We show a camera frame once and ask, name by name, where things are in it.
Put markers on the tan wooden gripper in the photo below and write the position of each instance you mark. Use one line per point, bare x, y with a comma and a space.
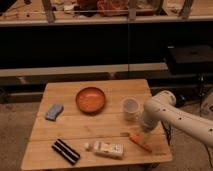
144, 136

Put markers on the orange pepper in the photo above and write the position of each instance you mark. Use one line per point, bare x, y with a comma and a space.
135, 137

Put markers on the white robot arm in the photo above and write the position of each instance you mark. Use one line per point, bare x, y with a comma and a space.
161, 107

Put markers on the orange ceramic bowl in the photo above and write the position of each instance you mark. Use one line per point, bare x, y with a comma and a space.
90, 99

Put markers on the white lying bottle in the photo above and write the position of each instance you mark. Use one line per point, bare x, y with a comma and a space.
105, 149

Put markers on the translucent plastic cup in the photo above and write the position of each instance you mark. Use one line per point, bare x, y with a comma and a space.
130, 108

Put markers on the black striped rectangular block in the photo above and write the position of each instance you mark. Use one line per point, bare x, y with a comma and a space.
66, 151

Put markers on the black box on shelf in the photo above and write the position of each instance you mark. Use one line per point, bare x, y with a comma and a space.
190, 59

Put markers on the blue sponge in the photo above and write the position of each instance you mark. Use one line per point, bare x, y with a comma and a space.
53, 112

